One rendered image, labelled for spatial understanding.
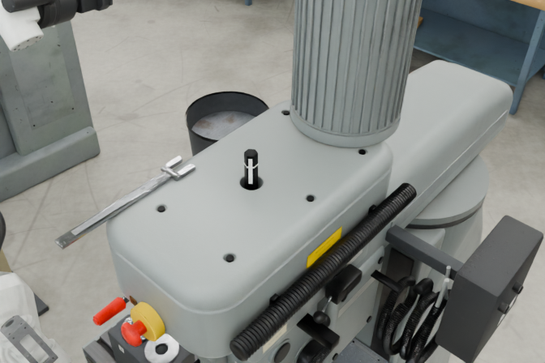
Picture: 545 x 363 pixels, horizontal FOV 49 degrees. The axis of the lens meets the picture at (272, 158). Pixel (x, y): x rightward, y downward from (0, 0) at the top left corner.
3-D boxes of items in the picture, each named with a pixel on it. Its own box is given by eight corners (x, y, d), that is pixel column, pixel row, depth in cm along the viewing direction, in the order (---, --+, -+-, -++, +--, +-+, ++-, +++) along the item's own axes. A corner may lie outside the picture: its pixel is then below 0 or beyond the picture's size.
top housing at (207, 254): (214, 381, 85) (208, 313, 75) (104, 283, 98) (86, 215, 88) (392, 211, 113) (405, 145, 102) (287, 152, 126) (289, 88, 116)
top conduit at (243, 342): (246, 366, 82) (246, 352, 80) (225, 348, 84) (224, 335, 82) (415, 201, 109) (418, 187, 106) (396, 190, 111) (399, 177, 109)
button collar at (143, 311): (157, 348, 89) (152, 325, 85) (132, 326, 92) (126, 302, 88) (167, 340, 90) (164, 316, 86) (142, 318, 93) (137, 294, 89)
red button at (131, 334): (136, 354, 87) (132, 339, 85) (119, 339, 89) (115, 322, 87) (154, 339, 89) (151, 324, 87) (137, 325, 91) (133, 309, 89)
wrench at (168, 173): (66, 254, 82) (65, 249, 82) (50, 240, 84) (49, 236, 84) (195, 169, 97) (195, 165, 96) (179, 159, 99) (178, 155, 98)
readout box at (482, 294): (475, 371, 111) (505, 301, 97) (432, 343, 115) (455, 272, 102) (520, 305, 122) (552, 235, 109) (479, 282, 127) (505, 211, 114)
